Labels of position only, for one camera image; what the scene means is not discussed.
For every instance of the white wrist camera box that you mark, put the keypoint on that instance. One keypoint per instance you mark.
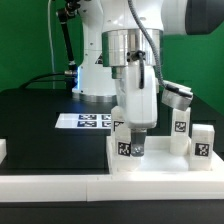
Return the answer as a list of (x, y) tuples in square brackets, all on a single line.
[(177, 96)]

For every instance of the black camera stand pole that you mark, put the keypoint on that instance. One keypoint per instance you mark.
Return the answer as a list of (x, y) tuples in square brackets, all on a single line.
[(64, 14)]

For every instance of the white plate with fiducial tags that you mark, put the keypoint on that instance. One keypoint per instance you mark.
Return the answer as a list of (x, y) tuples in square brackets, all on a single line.
[(83, 121)]

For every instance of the white front fence bar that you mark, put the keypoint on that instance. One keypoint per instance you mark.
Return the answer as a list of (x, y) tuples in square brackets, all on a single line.
[(154, 186)]

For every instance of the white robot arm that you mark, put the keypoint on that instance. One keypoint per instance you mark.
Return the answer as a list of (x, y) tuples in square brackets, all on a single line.
[(122, 54)]

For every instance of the white square table top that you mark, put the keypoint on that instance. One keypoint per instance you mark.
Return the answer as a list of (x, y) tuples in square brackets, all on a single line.
[(157, 158)]

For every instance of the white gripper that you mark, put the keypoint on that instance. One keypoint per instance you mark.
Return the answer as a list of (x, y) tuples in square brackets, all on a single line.
[(138, 105)]

